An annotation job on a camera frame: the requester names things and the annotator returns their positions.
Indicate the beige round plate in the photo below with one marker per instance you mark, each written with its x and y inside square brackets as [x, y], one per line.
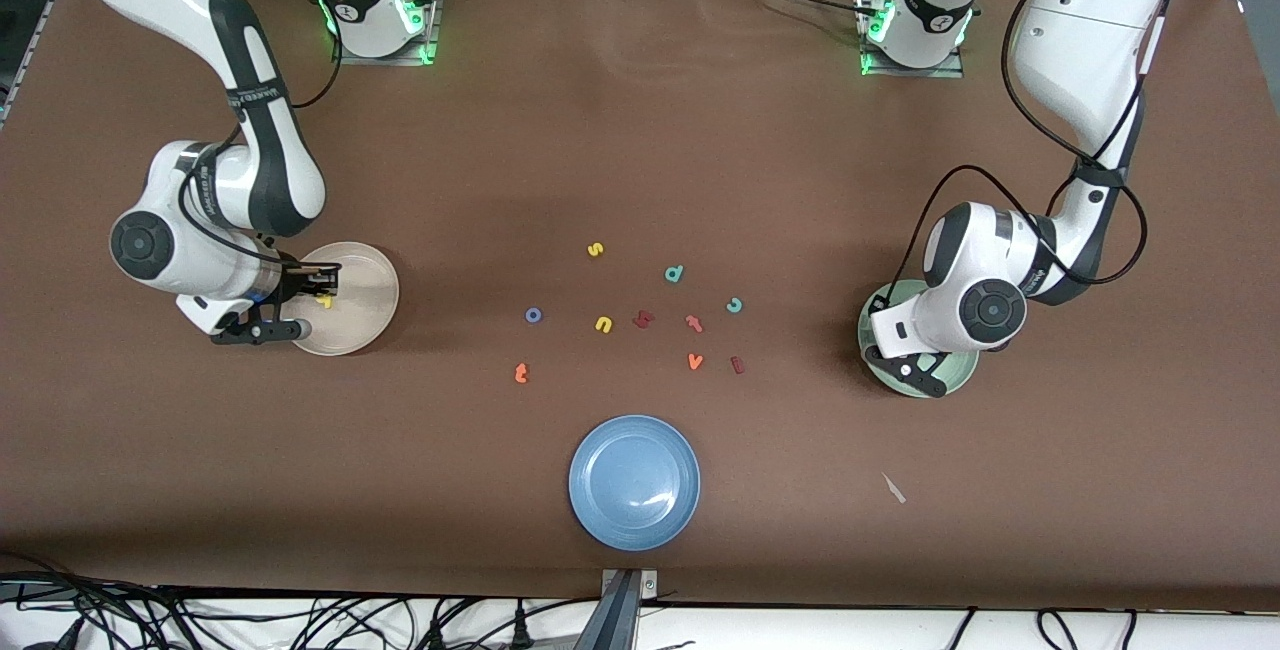
[365, 320]

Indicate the metal front camera mount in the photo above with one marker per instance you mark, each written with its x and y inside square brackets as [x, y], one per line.
[620, 620]

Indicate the maroon foam letter y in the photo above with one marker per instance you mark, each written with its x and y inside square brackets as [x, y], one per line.
[643, 319]

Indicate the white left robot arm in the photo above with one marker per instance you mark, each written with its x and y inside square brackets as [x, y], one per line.
[1090, 50]

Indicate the black power plug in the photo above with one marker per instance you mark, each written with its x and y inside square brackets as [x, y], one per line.
[437, 636]
[521, 632]

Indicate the pale green round plate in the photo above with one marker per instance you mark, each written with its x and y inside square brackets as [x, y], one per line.
[958, 375]

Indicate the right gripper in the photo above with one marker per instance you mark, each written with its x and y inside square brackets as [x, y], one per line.
[300, 279]

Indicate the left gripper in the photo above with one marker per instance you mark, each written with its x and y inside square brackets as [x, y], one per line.
[873, 306]

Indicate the blue round plate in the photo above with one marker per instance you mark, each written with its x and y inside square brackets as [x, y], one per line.
[634, 483]

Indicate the white tape scrap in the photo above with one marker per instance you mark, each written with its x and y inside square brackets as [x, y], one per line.
[893, 488]

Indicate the brown table cover sheet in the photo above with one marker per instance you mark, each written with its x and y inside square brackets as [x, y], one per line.
[640, 130]

